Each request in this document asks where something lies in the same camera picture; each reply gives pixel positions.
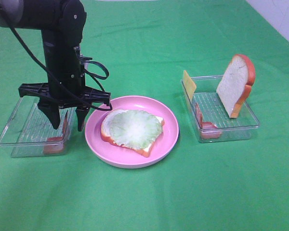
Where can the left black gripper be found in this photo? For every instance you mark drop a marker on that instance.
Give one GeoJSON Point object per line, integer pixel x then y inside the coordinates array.
{"type": "Point", "coordinates": [66, 91]}

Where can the bacon strip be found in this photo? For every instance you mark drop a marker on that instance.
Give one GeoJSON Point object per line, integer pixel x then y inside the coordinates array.
{"type": "Point", "coordinates": [60, 146]}
{"type": "Point", "coordinates": [206, 128]}

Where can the white bread slice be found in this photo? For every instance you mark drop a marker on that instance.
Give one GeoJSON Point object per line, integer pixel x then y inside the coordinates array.
{"type": "Point", "coordinates": [236, 84]}
{"type": "Point", "coordinates": [105, 134]}

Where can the green lettuce leaf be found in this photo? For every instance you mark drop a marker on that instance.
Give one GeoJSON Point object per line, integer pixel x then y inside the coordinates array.
{"type": "Point", "coordinates": [135, 129]}

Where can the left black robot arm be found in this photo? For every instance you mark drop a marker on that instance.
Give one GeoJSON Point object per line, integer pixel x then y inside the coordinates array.
{"type": "Point", "coordinates": [61, 23]}

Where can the left clear plastic tray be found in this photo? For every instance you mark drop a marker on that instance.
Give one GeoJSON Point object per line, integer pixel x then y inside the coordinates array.
{"type": "Point", "coordinates": [27, 130]}

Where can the clear plastic tray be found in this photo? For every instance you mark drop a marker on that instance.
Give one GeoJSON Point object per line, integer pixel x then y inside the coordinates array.
{"type": "Point", "coordinates": [27, 130]}
{"type": "Point", "coordinates": [242, 128]}

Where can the pink round plate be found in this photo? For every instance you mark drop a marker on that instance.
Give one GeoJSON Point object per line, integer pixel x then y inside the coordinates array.
{"type": "Point", "coordinates": [123, 157]}

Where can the yellow cheese slice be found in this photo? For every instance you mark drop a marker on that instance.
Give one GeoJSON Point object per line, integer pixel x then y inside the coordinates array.
{"type": "Point", "coordinates": [189, 84]}

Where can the right clear plastic tray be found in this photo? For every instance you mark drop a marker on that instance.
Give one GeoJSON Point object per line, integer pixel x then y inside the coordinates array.
{"type": "Point", "coordinates": [242, 128]}

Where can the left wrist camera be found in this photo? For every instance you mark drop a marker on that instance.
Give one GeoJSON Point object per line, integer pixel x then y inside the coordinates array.
{"type": "Point", "coordinates": [85, 61]}

